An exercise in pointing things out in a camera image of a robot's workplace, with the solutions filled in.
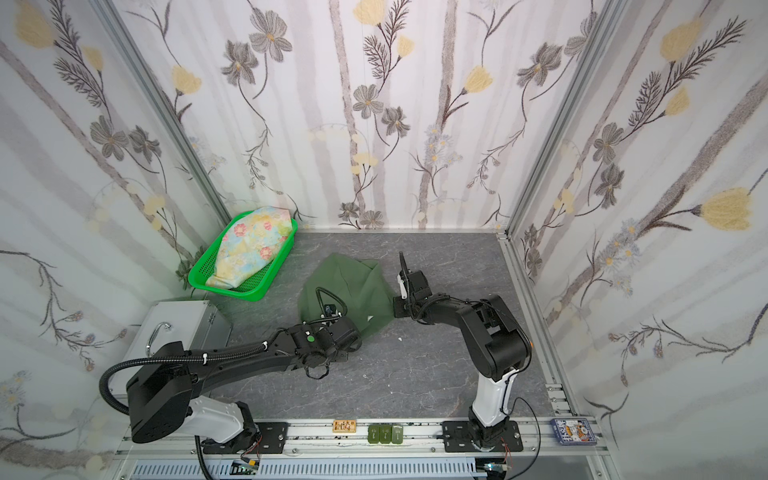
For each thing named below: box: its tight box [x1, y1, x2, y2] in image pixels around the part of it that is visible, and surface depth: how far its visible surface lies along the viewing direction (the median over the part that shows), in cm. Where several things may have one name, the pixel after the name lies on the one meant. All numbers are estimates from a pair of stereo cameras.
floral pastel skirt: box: [206, 206, 293, 289], surface depth 109 cm
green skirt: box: [298, 253, 397, 337], surface depth 97 cm
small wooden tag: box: [332, 419, 357, 433], surface depth 76 cm
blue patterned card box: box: [550, 418, 597, 446], surface depth 75 cm
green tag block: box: [368, 424, 404, 444], surface depth 75 cm
